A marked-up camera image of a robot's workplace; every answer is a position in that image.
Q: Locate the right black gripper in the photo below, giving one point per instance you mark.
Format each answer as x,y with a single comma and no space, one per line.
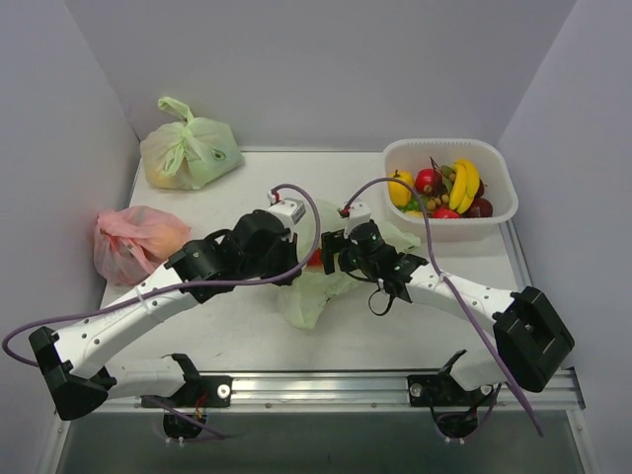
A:
334,252

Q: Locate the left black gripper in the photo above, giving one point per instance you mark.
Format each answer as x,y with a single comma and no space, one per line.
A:
289,258

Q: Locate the light green fruit bag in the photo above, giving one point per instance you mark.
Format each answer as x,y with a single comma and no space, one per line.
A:
302,303

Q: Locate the yellow bell pepper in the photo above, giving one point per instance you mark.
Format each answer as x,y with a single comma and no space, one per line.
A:
400,194

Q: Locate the red tomato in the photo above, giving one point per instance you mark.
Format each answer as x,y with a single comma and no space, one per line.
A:
445,213

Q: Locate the brown longan bunch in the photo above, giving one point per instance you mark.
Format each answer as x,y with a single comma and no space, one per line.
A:
441,187

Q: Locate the yellow banana bunch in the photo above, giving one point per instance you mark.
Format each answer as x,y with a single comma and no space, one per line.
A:
465,186

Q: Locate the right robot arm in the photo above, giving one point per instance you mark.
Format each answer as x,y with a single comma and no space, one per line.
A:
529,339

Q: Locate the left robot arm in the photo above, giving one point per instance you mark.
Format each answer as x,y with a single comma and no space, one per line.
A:
76,361

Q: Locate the green knotted plastic bag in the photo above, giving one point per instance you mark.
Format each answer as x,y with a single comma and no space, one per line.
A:
190,152

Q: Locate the pink knotted plastic bag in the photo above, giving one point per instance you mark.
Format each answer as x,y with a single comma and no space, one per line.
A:
130,244

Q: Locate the dark red fruit lower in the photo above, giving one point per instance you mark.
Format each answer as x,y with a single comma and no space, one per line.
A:
480,208

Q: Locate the dark maroon fruit upper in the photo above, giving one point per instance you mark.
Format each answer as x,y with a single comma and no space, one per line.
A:
481,189

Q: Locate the red apple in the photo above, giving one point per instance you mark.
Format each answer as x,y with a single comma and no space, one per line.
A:
427,181

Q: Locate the white plastic basket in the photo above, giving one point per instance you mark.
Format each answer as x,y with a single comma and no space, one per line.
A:
416,154

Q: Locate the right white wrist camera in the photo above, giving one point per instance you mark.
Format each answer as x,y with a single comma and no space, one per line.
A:
355,214

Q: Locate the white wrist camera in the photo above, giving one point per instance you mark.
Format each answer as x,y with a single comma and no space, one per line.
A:
289,211
355,214

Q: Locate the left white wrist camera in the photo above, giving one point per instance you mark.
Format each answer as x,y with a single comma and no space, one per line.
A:
289,211

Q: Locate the aluminium mounting rail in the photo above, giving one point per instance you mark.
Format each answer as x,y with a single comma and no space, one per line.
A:
346,391

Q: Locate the left black base bracket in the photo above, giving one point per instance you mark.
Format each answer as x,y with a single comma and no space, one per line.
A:
214,391

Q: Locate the black base bracket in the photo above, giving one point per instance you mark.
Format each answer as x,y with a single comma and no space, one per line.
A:
214,391
437,388

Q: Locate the right black base bracket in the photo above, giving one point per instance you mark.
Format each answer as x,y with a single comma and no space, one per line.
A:
437,388

